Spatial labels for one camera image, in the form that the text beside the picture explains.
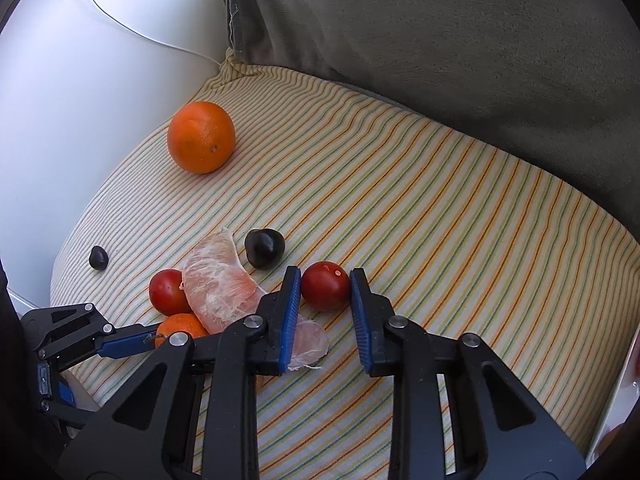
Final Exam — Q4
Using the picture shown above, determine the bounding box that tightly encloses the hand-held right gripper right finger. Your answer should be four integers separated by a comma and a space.
349, 267, 587, 480

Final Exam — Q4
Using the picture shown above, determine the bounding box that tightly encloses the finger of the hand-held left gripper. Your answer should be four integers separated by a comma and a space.
20, 303, 162, 377
41, 399, 103, 431

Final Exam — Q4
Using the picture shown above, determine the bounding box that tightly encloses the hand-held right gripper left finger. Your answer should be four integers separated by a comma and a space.
56, 266, 302, 480

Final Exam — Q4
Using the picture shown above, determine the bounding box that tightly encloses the red tomato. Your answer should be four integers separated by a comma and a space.
149, 269, 189, 315
300, 261, 351, 312

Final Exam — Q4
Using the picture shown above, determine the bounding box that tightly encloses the small mandarin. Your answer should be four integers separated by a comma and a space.
154, 313, 210, 350

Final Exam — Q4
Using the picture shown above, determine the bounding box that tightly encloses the dark purple plum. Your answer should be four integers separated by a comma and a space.
244, 228, 287, 269

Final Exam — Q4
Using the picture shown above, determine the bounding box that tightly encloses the peeled pomelo segment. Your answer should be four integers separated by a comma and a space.
181, 226, 330, 372

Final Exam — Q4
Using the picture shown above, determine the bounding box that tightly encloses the large orange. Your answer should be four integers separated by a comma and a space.
167, 101, 236, 175

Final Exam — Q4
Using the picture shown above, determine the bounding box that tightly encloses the striped cushion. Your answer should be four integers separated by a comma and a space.
50, 47, 640, 480

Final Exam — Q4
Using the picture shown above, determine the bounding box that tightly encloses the white sofa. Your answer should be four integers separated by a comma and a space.
0, 0, 237, 313

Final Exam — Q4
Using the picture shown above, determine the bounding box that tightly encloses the grey fleece blanket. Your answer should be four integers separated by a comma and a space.
227, 0, 640, 241

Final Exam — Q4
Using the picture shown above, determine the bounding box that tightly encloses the thin white cable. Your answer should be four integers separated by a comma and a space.
60, 0, 222, 66

